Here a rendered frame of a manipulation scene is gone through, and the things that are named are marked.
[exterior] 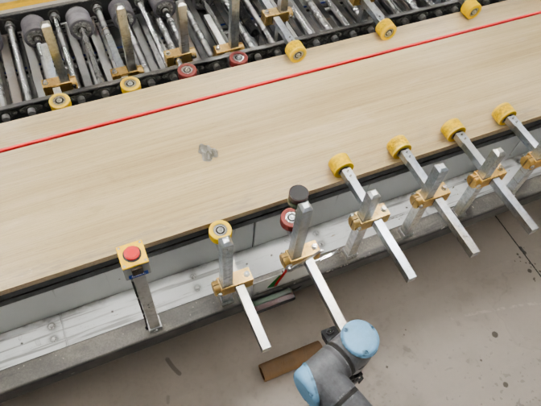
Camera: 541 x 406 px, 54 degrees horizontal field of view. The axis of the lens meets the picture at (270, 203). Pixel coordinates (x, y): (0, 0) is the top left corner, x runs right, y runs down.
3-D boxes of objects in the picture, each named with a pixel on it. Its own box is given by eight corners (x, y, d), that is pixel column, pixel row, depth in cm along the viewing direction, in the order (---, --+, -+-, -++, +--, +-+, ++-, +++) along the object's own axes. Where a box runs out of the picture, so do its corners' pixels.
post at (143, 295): (163, 328, 181) (146, 270, 143) (148, 333, 180) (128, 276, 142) (158, 316, 183) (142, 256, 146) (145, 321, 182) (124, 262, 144)
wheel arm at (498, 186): (535, 231, 186) (540, 226, 183) (527, 234, 185) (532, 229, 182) (455, 129, 210) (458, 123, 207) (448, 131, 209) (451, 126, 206)
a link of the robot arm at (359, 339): (331, 333, 121) (361, 308, 125) (323, 351, 131) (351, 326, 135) (360, 366, 117) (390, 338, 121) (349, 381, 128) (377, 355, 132)
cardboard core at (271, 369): (326, 354, 243) (266, 379, 235) (323, 358, 250) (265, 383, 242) (318, 337, 247) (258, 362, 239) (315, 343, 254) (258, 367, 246)
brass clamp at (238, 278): (253, 286, 182) (254, 280, 177) (216, 300, 178) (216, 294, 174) (246, 271, 185) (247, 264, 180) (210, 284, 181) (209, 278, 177)
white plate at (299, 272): (317, 272, 197) (321, 260, 188) (252, 296, 190) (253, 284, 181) (316, 271, 197) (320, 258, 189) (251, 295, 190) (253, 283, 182)
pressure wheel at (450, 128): (464, 124, 203) (446, 136, 204) (467, 133, 209) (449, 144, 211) (456, 113, 205) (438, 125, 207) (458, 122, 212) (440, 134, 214)
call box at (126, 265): (152, 274, 144) (149, 260, 137) (126, 282, 142) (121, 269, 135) (145, 252, 147) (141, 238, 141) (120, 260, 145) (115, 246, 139)
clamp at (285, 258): (319, 258, 187) (321, 251, 182) (284, 271, 183) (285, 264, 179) (311, 245, 189) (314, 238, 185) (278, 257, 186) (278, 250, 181)
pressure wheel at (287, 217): (303, 238, 193) (307, 221, 184) (283, 245, 191) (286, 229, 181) (294, 221, 197) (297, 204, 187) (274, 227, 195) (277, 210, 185)
